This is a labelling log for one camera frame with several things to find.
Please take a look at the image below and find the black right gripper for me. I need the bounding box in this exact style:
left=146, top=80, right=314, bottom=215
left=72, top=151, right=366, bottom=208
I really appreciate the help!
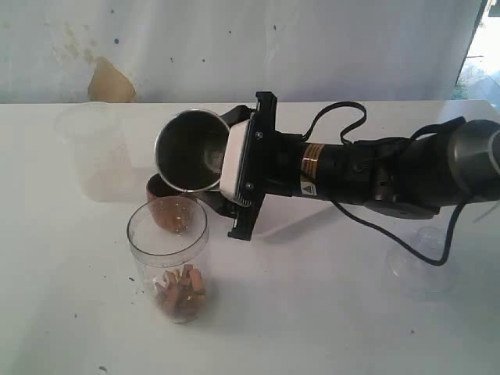
left=195, top=91, right=300, bottom=239

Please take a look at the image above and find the stainless steel cup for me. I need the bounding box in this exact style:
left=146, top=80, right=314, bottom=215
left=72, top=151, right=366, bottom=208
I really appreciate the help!
left=154, top=109, right=230, bottom=193

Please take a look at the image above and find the brown wooden cup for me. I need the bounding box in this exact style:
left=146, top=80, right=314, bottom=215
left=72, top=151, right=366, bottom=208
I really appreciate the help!
left=145, top=174, right=197, bottom=234

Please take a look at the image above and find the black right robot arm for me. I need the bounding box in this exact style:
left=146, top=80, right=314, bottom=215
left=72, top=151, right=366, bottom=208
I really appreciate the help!
left=198, top=91, right=499, bottom=241

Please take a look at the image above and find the clear plastic shaker cup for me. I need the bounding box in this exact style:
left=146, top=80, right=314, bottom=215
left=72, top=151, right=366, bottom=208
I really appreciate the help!
left=127, top=201, right=212, bottom=323

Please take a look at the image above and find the clear plastic shaker lid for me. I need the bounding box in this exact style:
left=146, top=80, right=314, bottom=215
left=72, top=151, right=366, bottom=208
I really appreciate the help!
left=387, top=227, right=457, bottom=298

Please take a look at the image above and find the white rectangular tray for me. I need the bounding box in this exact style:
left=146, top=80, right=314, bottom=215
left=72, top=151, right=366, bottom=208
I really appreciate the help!
left=253, top=200, right=339, bottom=238

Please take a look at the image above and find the frosted plastic container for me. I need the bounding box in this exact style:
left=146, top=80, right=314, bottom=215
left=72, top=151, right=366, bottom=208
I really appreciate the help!
left=55, top=102, right=134, bottom=202

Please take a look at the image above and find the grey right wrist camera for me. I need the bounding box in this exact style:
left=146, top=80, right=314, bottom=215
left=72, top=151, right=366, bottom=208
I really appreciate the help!
left=219, top=120, right=251, bottom=207

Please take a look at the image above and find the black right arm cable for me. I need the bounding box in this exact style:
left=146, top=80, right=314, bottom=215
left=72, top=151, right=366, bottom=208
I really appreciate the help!
left=302, top=101, right=470, bottom=266

